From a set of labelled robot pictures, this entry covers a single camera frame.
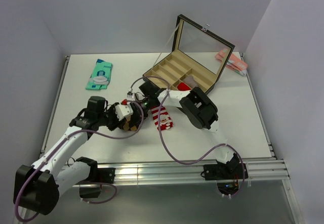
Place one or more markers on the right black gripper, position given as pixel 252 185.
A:
pixel 136 117

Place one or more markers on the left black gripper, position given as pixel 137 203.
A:
pixel 116 122

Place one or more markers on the brown argyle sock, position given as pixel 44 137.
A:
pixel 131 124

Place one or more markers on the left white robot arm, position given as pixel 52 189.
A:
pixel 39 187

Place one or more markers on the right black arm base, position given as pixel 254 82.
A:
pixel 227 180

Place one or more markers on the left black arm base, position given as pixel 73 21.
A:
pixel 100 176

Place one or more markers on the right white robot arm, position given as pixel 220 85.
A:
pixel 198 108

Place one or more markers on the red white striped santa sock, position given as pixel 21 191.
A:
pixel 165 120

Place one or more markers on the red rolled sock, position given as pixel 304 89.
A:
pixel 183 87

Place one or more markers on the teal green sock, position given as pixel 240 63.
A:
pixel 101 76

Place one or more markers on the grey rolled sock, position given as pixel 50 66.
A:
pixel 189 80

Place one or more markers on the black compartment box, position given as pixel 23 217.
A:
pixel 196 53

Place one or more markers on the pink sock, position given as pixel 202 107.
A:
pixel 233 63

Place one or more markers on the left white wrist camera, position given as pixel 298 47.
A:
pixel 123 110

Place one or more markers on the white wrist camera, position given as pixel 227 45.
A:
pixel 130 94
pixel 123 110

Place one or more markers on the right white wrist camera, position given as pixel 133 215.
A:
pixel 130 94

